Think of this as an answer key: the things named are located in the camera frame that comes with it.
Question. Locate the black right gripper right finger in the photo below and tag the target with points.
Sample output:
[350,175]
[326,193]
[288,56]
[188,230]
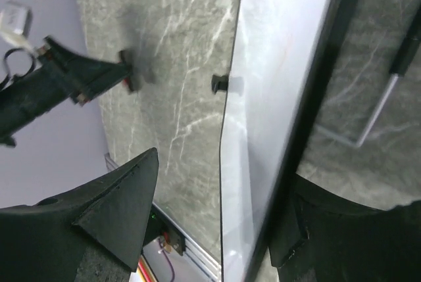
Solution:
[324,237]

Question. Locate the aluminium extrusion rail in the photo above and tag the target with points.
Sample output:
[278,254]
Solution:
[162,263]

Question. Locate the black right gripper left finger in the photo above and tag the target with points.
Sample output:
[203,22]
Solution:
[94,232]

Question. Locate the red and black whiteboard eraser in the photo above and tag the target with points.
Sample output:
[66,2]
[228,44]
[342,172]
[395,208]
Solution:
[131,81]

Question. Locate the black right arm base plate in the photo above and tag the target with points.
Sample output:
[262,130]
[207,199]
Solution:
[160,225]

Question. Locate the small black-framed whiteboard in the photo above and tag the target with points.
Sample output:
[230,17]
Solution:
[282,49]

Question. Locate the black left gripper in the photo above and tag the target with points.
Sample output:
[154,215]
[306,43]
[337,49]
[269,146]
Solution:
[33,95]

